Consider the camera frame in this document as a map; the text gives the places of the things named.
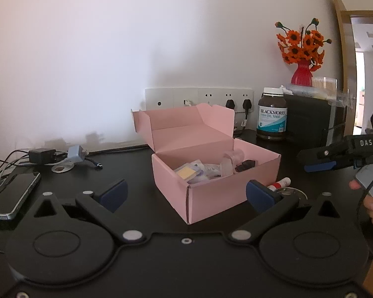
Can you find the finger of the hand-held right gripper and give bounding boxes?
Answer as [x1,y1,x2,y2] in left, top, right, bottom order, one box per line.
[304,159,356,173]
[298,143,352,166]

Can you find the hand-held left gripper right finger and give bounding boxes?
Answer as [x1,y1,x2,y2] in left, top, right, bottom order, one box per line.
[229,179,347,244]

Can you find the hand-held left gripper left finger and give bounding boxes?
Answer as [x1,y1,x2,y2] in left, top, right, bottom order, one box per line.
[27,178,144,244]

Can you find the white tube red label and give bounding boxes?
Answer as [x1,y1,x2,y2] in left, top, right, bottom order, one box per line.
[267,177,291,191]

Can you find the round metal strainer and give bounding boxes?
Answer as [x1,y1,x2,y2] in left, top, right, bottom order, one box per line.
[275,187,308,201]

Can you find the black hair clip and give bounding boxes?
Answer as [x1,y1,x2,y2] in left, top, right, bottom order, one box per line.
[235,160,256,172]

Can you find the clear plastic cup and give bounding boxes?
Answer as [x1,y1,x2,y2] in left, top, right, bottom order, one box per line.
[224,149,244,166]

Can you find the pink cardboard box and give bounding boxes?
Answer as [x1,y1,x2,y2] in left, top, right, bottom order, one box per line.
[131,104,282,225]

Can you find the clear plastic packet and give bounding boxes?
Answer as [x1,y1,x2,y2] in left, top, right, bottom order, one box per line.
[199,163,223,181]

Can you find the tan square packet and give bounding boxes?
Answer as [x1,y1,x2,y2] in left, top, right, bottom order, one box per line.
[173,161,203,182]

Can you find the black desktop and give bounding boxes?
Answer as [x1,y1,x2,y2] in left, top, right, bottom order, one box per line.
[0,129,373,298]

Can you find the black storage cabinet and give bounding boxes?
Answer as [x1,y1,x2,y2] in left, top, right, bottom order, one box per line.
[284,95,345,145]

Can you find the light blue power adapter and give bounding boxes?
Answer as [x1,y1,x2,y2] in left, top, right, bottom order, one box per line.
[67,145,89,163]

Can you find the brown supplement bottle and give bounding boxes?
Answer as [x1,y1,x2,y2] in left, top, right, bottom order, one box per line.
[256,87,288,142]

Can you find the clear plastic tray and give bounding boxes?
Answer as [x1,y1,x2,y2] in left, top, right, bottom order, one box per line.
[280,84,353,106]

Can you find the cotton swab box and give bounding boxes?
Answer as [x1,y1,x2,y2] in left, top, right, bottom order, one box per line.
[311,76,338,89]

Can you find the black power adapter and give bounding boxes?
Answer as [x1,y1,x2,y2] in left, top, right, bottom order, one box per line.
[29,149,57,164]

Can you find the red vase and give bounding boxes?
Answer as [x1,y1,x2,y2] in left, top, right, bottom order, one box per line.
[290,60,313,87]

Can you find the black smartphone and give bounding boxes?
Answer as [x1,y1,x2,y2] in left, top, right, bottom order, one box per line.
[0,171,42,222]

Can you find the orange artificial flowers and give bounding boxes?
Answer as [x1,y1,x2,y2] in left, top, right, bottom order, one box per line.
[275,18,332,73]

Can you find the black charging cable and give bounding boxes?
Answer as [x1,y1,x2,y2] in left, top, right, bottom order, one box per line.
[84,157,104,169]

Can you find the tangle of cables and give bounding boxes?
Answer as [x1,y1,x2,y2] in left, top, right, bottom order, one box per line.
[0,149,32,193]

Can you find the white wall socket panel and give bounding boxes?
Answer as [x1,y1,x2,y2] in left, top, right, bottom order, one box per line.
[144,87,255,112]

